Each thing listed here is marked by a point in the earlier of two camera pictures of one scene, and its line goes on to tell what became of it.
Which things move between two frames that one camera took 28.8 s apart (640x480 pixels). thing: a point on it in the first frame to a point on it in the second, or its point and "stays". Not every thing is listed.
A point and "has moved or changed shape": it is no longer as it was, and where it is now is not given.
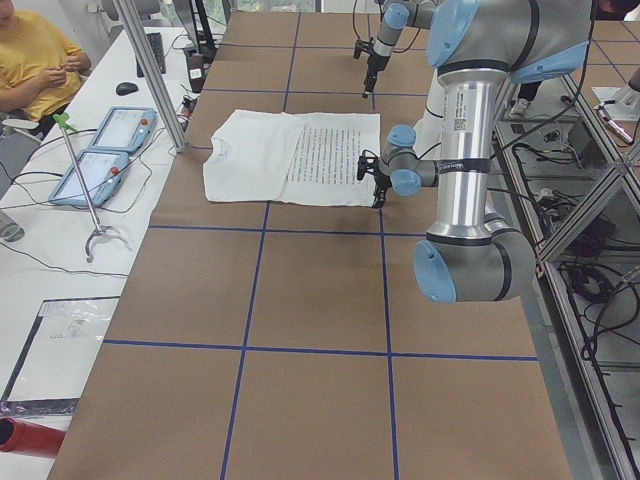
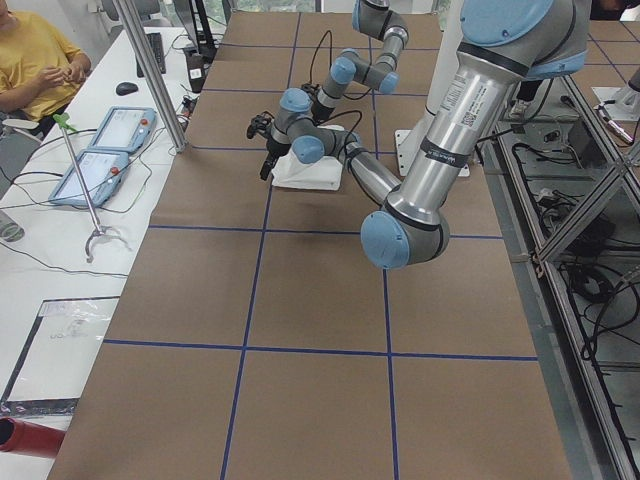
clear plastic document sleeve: x=57 y=357 stays
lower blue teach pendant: x=102 y=170 stays
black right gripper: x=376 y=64 to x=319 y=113
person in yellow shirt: x=41 y=69 stays
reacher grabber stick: x=66 y=123 stays
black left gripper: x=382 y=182 to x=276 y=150
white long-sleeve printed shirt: x=305 y=158 has moved or changed shape
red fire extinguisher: x=29 y=438 stays
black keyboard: x=155 y=41 stays
